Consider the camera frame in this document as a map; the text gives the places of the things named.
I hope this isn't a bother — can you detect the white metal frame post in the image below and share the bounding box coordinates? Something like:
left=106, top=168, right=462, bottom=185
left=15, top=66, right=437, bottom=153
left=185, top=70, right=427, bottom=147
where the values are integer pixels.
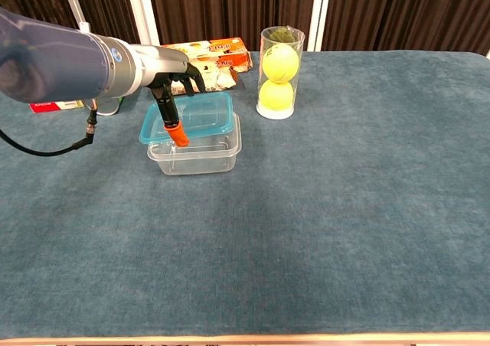
left=124, top=0, right=161, bottom=47
left=307, top=0, right=333, bottom=52

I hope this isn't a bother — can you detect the orange cake box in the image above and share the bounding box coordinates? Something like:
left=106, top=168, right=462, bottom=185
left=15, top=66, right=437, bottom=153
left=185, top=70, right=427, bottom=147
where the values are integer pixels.
left=160, top=37, right=254, bottom=75

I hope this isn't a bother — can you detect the clear tennis ball tube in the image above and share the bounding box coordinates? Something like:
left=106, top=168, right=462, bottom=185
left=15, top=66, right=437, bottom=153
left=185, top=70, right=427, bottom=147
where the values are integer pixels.
left=255, top=25, right=306, bottom=121

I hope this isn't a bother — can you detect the red white cookie carton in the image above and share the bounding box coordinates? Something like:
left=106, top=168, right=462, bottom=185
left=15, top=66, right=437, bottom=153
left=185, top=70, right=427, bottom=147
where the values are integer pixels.
left=29, top=100, right=86, bottom=114

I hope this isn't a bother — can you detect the black left hand cable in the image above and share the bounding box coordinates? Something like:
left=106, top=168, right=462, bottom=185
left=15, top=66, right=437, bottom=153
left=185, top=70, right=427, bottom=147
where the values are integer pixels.
left=0, top=98, right=99, bottom=158

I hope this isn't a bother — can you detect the thin grey frame post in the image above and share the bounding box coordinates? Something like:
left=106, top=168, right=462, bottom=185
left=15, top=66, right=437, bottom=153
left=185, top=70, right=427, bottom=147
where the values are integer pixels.
left=59, top=0, right=93, bottom=33

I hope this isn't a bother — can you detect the blue plastic lid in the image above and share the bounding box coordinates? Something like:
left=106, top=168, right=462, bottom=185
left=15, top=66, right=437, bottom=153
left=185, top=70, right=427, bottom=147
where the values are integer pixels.
left=138, top=92, right=235, bottom=146

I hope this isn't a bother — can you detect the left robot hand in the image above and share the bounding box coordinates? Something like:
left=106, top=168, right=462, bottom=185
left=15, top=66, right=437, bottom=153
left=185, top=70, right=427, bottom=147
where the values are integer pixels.
left=129, top=44, right=207, bottom=149

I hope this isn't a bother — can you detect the yellow tennis ball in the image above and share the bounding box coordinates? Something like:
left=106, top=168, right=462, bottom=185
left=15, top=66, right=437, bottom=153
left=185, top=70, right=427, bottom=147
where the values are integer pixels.
left=258, top=79, right=295, bottom=112
left=262, top=42, right=300, bottom=83

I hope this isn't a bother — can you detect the blue table cloth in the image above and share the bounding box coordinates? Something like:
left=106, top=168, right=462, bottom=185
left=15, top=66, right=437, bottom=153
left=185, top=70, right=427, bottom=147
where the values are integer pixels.
left=0, top=50, right=490, bottom=340

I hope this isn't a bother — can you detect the clear plastic tray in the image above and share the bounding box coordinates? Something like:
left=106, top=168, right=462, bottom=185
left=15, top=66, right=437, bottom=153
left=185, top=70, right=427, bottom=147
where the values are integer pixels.
left=147, top=112, right=243, bottom=176

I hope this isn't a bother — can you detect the black curtain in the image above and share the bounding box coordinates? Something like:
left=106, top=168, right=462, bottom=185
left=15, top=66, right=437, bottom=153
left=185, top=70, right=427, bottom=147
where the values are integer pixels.
left=0, top=0, right=490, bottom=58

